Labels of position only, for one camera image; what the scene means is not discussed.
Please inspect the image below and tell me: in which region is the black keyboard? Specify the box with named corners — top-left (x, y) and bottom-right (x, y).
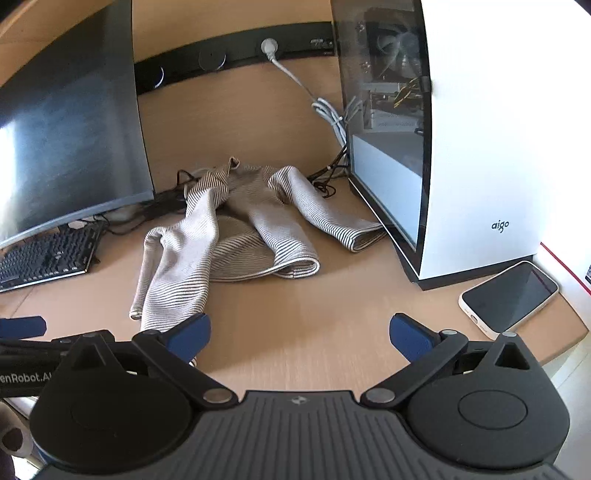
top-left (0, 224), bottom-right (102, 292)

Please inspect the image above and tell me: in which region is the striped beige sweater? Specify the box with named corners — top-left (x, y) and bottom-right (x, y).
top-left (129, 157), bottom-right (389, 367)

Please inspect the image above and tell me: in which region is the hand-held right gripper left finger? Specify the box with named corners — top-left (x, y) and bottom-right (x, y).
top-left (69, 313), bottom-right (235, 408)

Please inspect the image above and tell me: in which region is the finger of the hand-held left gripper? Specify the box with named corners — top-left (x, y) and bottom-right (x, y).
top-left (0, 316), bottom-right (47, 341)

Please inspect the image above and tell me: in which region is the curved black monitor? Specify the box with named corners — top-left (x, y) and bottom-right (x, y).
top-left (0, 0), bottom-right (155, 250)

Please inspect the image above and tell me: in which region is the smartphone in white case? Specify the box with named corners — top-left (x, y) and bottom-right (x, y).
top-left (458, 261), bottom-right (560, 340)

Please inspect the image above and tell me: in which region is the white box with red edge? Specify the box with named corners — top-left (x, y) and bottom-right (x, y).
top-left (540, 242), bottom-right (591, 296)

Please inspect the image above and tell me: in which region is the white power cable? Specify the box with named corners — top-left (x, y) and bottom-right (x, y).
top-left (261, 38), bottom-right (352, 148)

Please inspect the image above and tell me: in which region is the white computer case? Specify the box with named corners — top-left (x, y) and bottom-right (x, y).
top-left (330, 0), bottom-right (591, 291)

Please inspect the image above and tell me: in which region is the black desk socket strip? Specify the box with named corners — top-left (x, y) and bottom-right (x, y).
top-left (134, 21), bottom-right (335, 95)

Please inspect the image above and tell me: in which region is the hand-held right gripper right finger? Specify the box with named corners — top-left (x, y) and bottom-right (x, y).
top-left (361, 313), bottom-right (534, 409)

